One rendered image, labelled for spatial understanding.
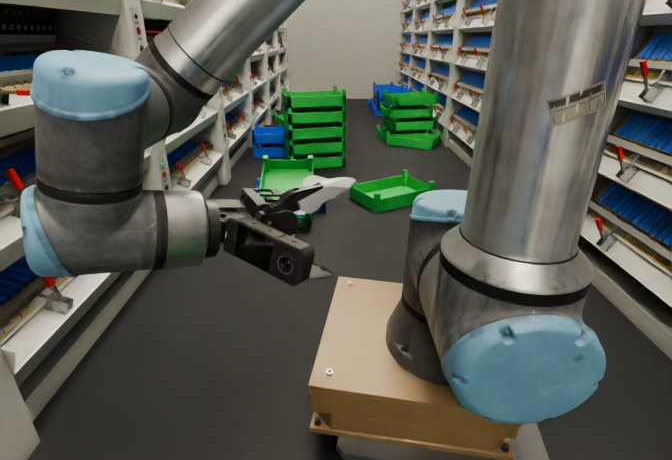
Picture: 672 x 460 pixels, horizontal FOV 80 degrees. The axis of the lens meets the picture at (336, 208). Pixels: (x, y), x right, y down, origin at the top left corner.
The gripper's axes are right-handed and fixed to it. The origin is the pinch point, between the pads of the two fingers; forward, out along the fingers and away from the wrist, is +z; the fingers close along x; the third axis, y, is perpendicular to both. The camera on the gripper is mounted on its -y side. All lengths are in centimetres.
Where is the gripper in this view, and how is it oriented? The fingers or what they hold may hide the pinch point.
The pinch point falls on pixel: (346, 231)
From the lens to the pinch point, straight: 57.8
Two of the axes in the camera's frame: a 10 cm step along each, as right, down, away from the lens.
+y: -5.0, -4.0, 7.7
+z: 8.4, 0.0, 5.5
